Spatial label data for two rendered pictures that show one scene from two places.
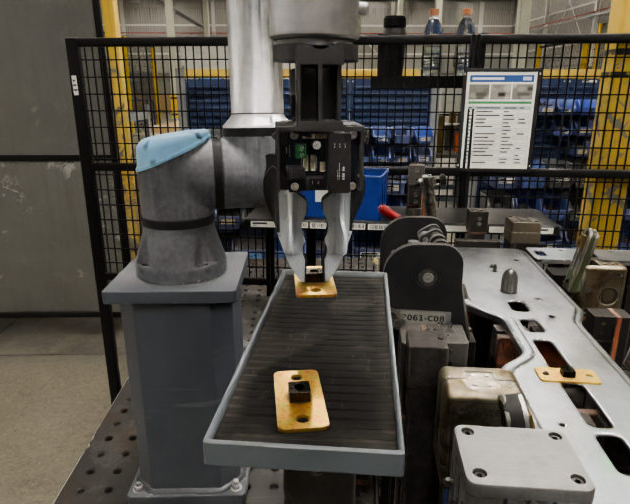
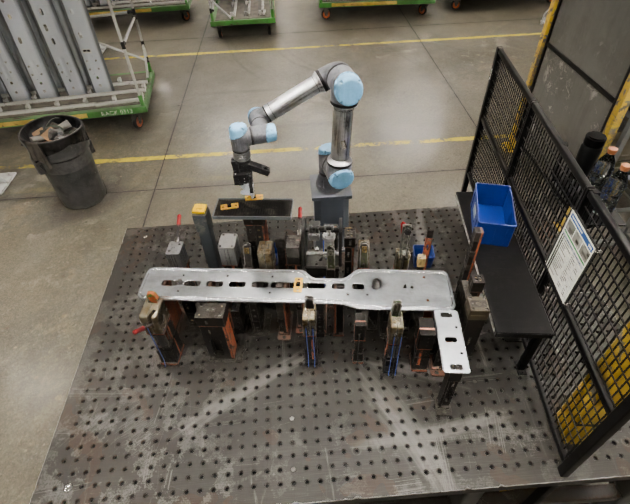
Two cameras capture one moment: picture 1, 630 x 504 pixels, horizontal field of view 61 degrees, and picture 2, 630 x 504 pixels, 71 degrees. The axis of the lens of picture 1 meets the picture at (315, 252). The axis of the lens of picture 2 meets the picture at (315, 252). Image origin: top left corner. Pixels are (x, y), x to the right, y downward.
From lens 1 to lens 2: 2.10 m
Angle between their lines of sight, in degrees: 78
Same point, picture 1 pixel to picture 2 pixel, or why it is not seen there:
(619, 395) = (286, 294)
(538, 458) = (225, 242)
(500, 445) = (229, 238)
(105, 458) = not seen: hidden behind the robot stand
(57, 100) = (613, 43)
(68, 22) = not seen: outside the picture
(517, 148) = (566, 285)
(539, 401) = (283, 274)
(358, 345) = (248, 212)
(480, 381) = (264, 246)
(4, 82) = (599, 16)
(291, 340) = (251, 204)
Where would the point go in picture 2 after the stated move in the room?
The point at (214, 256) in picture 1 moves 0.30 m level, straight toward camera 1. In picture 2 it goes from (324, 186) to (265, 197)
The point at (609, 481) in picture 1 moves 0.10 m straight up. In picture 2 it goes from (250, 278) to (247, 263)
